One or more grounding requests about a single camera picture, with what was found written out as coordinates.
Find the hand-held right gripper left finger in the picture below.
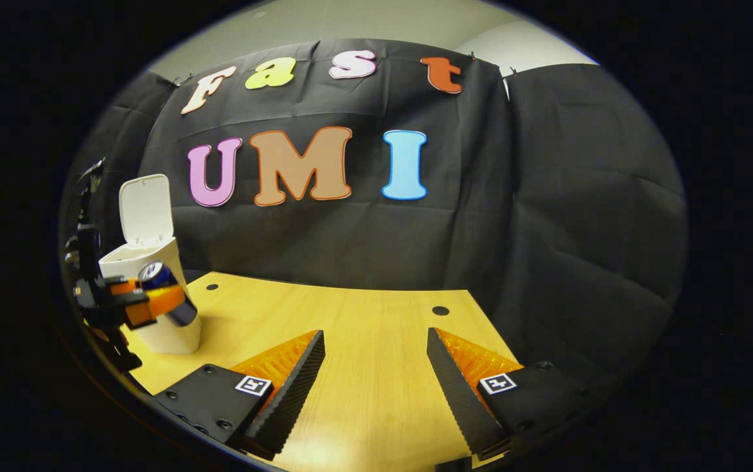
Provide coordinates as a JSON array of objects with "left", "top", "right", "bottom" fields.
[{"left": 153, "top": 330, "right": 326, "bottom": 462}]

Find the blue pop can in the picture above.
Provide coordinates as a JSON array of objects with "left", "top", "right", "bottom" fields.
[{"left": 138, "top": 261, "right": 199, "bottom": 328}]

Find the white desktop garbage bin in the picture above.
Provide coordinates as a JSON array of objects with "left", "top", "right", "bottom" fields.
[{"left": 98, "top": 174, "right": 203, "bottom": 355}]

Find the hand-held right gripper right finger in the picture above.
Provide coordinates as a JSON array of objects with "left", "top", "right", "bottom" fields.
[{"left": 426, "top": 326, "right": 587, "bottom": 463}]

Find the black backdrop cloth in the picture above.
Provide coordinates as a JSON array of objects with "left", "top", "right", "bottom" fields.
[{"left": 58, "top": 38, "right": 689, "bottom": 394}]

